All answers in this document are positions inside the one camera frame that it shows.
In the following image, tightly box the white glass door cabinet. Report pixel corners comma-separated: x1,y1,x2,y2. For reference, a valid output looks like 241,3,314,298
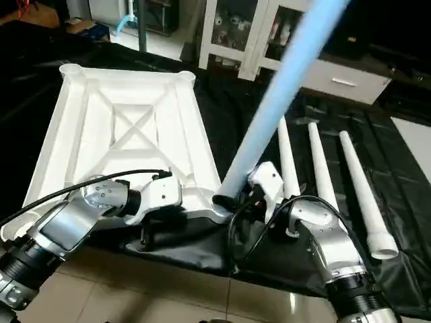
200,0,324,81

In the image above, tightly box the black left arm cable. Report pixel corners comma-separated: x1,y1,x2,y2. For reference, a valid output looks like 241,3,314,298
0,170,174,228

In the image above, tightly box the blue flat box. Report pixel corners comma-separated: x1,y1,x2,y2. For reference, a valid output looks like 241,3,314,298
67,20,112,41

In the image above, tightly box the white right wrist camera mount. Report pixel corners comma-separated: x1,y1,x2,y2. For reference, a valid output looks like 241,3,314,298
248,161,286,224

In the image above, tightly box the grey metal pole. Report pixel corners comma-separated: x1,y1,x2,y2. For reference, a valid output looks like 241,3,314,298
137,0,148,52

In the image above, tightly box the white plastic table leg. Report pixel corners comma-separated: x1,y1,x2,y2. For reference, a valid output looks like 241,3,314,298
213,0,351,209
307,122,341,213
277,116,302,200
338,131,400,260

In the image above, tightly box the light blue plastic item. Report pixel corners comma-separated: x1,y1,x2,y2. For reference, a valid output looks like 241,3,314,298
113,12,133,34

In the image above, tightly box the brown wooden board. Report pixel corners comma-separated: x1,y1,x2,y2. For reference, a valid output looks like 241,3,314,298
0,3,61,29

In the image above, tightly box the black work mat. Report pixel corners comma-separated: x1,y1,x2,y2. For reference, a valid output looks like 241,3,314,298
0,24,431,320

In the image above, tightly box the dark equipment rack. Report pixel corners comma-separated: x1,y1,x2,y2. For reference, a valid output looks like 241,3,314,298
147,0,180,34

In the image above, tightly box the white plastic table top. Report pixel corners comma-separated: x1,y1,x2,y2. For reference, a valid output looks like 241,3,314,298
0,63,233,244

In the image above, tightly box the white drawer unit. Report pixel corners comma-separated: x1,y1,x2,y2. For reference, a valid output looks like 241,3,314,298
300,57,393,106

